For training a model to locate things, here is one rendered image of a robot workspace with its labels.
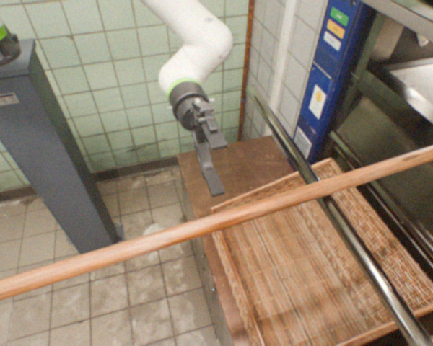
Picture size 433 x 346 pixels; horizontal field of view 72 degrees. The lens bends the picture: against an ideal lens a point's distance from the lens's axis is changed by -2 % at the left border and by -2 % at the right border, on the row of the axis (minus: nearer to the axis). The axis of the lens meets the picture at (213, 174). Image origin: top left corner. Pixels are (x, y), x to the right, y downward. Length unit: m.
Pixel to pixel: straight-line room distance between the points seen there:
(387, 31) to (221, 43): 0.48
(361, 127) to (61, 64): 1.42
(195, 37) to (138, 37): 0.95
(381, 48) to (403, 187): 0.40
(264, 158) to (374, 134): 0.61
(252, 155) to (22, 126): 0.98
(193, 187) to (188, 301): 0.66
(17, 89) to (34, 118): 0.11
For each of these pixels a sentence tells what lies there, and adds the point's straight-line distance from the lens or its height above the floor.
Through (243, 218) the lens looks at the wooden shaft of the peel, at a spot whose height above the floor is 1.20.
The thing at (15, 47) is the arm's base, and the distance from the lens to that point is 1.15.
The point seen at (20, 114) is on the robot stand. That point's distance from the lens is 1.17.
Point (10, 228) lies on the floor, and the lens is 2.31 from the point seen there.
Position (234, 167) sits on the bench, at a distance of 1.45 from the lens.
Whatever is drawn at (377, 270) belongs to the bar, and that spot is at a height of 1.17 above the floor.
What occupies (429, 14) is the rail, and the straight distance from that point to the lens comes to 0.72.
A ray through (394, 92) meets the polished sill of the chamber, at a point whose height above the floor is 1.18.
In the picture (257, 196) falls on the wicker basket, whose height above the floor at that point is 0.74.
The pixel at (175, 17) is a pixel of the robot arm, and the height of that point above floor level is 1.36.
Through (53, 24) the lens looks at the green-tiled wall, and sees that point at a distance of 1.70.
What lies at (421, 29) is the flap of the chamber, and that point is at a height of 1.41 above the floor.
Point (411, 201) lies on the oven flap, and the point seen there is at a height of 0.98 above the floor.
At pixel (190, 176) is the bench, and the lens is 1.41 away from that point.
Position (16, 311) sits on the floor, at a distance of 2.00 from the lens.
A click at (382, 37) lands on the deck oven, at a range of 1.03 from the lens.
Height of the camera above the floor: 1.64
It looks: 48 degrees down
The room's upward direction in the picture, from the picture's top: straight up
